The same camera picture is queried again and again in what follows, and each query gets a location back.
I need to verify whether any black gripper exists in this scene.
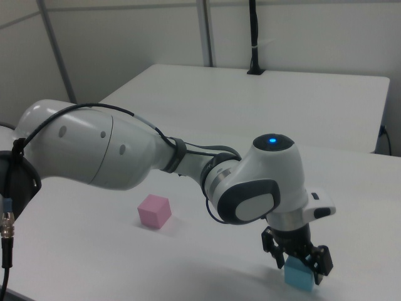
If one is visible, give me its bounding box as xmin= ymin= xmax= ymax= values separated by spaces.
xmin=261 ymin=224 xmax=334 ymax=286

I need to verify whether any blue foam cube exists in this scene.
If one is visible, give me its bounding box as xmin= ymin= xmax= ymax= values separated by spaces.
xmin=283 ymin=255 xmax=316 ymax=292

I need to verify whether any pink foam cube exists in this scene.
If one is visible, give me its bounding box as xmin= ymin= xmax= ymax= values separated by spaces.
xmin=137 ymin=193 xmax=172 ymax=230

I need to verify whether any black pole with clamp base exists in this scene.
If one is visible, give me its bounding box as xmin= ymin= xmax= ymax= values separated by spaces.
xmin=246 ymin=0 xmax=266 ymax=76

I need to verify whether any black hanging cable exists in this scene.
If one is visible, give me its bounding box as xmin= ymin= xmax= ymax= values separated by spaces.
xmin=379 ymin=125 xmax=392 ymax=156

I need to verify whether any dark grey cable strap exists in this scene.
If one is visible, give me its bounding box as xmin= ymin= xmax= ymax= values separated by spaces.
xmin=161 ymin=137 xmax=189 ymax=174

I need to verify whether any grey partition frame post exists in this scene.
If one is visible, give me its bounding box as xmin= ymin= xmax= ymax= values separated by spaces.
xmin=196 ymin=0 xmax=217 ymax=68
xmin=36 ymin=0 xmax=78 ymax=104

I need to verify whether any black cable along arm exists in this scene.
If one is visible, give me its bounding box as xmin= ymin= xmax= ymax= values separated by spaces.
xmin=8 ymin=102 xmax=242 ymax=225

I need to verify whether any black cable with metal connector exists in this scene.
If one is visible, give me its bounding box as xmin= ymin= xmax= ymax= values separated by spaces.
xmin=0 ymin=196 xmax=16 ymax=301

